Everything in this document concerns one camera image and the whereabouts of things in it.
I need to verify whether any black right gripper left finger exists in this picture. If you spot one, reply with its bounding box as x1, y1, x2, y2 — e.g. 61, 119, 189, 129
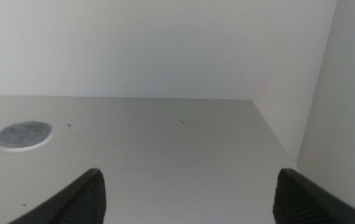
7, 167, 107, 224

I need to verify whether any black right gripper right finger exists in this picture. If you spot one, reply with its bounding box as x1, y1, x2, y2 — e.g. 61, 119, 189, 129
272, 167, 355, 224

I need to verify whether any round grey cup mat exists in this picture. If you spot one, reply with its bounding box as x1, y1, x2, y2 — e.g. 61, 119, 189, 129
0, 120, 53, 152

